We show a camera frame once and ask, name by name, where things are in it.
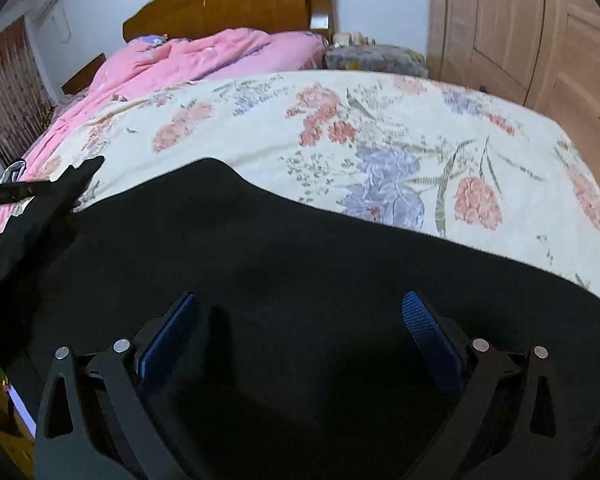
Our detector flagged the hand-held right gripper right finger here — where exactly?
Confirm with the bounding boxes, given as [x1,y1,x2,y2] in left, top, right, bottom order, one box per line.
[401,290,568,480]

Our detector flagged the floral pillow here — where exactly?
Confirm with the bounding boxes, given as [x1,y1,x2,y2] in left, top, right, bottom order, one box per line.
[325,44,427,79]

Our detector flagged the black pants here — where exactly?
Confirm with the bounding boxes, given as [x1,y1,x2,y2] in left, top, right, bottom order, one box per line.
[0,157,600,480]

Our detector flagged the wooden headboard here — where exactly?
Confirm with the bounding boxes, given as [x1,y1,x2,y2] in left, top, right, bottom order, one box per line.
[122,0,333,43]

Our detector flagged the floral bed sheet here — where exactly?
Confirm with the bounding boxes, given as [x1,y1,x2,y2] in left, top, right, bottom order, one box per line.
[0,70,600,306]

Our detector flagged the pink quilt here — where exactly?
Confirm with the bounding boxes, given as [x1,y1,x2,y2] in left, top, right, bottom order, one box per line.
[0,28,329,241]

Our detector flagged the black white printed cloth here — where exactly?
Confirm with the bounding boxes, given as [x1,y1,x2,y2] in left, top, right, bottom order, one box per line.
[0,157,28,184]

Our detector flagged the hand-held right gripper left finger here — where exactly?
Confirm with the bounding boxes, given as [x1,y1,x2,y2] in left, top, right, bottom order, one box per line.
[34,291,201,480]

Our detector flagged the pale bedside items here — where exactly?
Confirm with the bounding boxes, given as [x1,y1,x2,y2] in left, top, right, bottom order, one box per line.
[331,31,378,47]

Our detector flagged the wooden wardrobe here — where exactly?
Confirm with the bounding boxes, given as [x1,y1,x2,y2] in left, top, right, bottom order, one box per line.
[426,0,600,156]

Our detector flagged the brown patterned curtain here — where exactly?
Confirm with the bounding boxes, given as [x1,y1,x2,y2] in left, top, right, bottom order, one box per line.
[0,15,53,171]

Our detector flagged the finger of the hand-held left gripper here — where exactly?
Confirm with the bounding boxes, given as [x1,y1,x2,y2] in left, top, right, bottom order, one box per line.
[0,156,106,210]

